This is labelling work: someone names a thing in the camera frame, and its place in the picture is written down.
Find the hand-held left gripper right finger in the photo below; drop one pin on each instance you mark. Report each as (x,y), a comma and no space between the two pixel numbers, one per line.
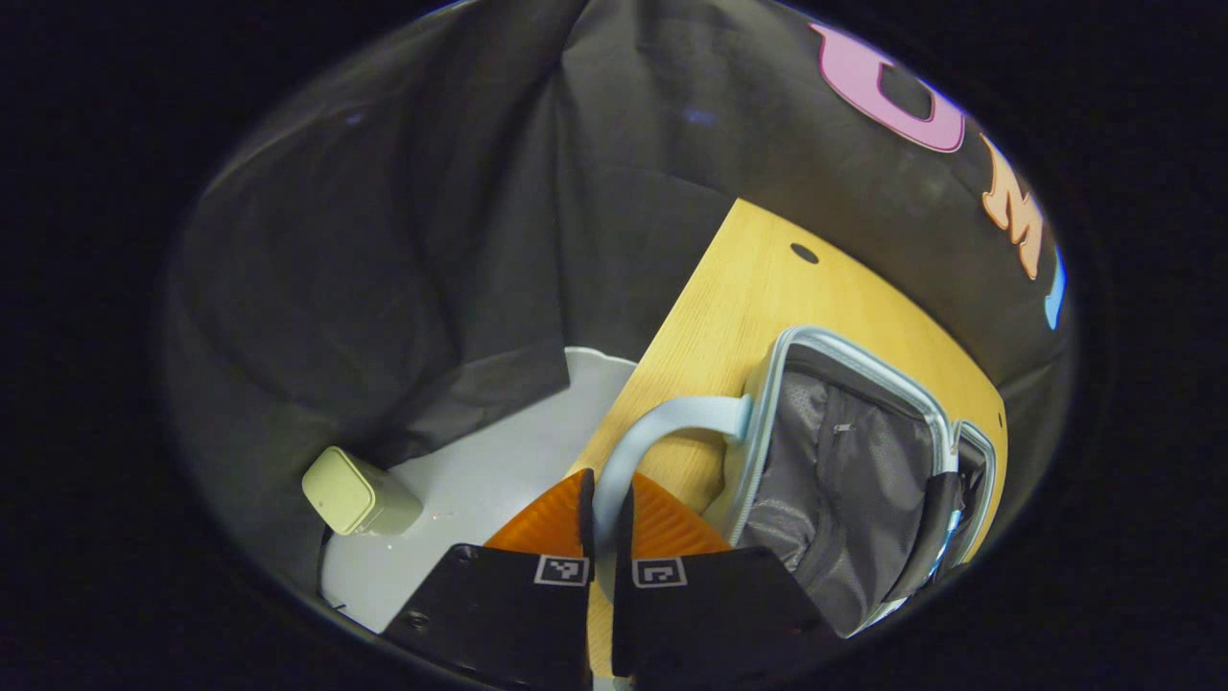
(624,533)

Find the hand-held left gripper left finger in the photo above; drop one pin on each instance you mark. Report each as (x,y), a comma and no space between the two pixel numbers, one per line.
(586,518)

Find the pale blue suitcase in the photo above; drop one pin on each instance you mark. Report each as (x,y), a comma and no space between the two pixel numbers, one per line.
(844,461)

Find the pale green box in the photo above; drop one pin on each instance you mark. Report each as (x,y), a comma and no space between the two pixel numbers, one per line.
(355,494)

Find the black backdrop cloth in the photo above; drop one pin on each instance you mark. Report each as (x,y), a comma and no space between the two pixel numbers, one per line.
(384,240)

